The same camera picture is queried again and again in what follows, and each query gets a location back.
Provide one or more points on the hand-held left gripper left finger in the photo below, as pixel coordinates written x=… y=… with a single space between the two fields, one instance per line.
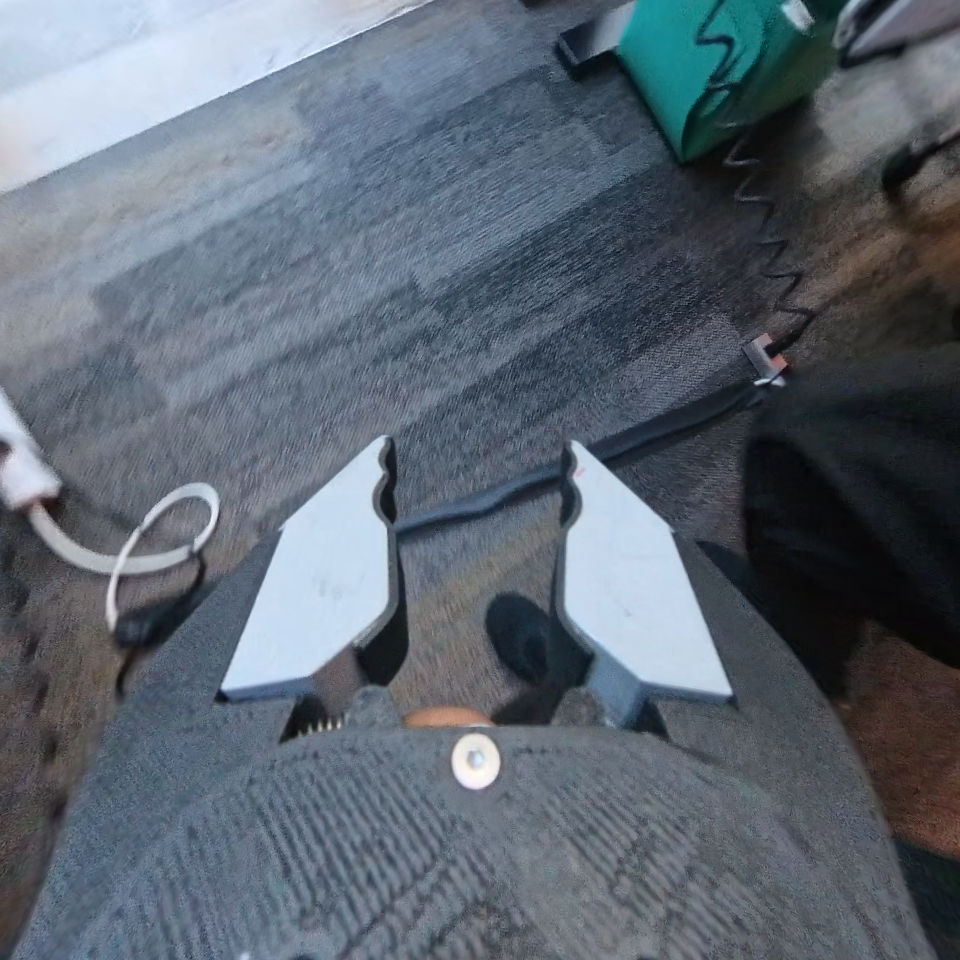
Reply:
x=315 y=585

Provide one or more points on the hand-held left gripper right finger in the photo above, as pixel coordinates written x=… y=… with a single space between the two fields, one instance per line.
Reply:
x=637 y=600

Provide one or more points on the person's black shoe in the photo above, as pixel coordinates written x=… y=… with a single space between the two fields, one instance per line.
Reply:
x=517 y=630

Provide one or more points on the person's leg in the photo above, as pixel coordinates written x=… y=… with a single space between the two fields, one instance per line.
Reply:
x=862 y=487

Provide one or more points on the white power strip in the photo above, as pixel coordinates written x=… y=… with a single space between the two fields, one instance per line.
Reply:
x=22 y=465

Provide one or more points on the teal box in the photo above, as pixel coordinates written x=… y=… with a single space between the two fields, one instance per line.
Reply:
x=720 y=67

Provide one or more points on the white panel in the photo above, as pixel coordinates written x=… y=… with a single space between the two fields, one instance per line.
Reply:
x=112 y=75

